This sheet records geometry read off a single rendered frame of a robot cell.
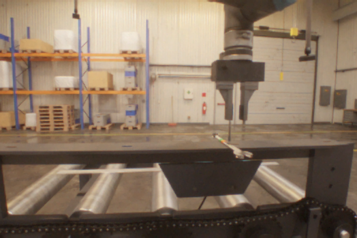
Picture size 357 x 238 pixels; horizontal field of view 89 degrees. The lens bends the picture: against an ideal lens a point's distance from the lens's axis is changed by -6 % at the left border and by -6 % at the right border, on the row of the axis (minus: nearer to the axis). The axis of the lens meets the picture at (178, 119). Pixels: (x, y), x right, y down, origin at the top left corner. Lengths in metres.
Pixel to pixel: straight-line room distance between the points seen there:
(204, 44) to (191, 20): 1.32
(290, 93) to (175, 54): 6.47
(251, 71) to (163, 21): 9.81
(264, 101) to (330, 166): 10.23
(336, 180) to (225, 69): 0.60
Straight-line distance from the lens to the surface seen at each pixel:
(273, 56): 11.47
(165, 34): 10.08
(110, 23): 10.45
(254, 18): 0.52
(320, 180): 0.85
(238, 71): 0.52
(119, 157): 0.63
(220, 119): 10.11
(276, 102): 11.40
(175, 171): 0.63
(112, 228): 0.65
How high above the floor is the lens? 1.31
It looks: 6 degrees down
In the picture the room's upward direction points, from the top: 1 degrees clockwise
